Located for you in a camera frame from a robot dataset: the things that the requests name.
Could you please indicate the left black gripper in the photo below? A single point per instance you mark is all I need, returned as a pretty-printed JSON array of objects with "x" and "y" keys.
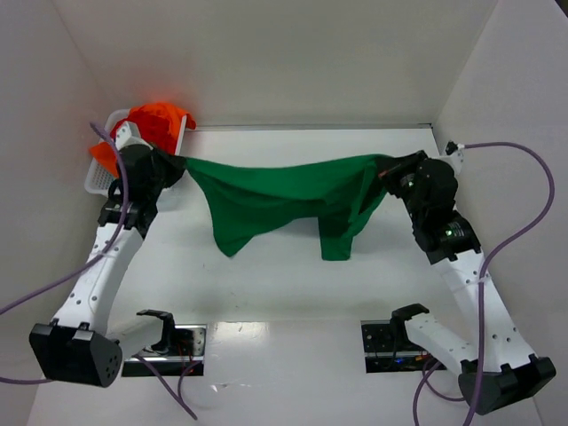
[{"x": 164, "y": 161}]

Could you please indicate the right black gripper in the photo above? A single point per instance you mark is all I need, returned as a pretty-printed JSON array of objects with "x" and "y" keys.
[{"x": 400, "y": 167}]

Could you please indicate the green t shirt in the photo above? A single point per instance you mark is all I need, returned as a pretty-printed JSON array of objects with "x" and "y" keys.
[{"x": 244, "y": 202}]

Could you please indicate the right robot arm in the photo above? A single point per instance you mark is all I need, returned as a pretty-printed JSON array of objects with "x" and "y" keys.
[{"x": 500, "y": 368}]

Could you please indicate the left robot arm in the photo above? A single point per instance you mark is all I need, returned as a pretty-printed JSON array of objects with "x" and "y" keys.
[{"x": 78, "y": 345}]

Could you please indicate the orange t shirt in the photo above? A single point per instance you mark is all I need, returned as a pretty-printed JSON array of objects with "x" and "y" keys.
[{"x": 158, "y": 123}]

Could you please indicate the white plastic basket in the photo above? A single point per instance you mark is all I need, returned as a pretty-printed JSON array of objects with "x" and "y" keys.
[{"x": 98, "y": 179}]

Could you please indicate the red t shirt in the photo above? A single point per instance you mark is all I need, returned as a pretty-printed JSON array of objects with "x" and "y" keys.
[{"x": 116, "y": 131}]

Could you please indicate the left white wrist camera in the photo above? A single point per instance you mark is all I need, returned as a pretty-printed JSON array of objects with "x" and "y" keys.
[{"x": 130, "y": 136}]

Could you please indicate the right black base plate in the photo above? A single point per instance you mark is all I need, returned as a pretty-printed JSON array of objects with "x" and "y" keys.
[{"x": 383, "y": 353}]

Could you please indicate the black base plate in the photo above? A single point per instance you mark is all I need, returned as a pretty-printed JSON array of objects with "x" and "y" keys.
[
  {"x": 383, "y": 353},
  {"x": 185, "y": 354}
]

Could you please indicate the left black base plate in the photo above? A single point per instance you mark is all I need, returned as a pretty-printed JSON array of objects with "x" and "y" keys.
[{"x": 185, "y": 354}]

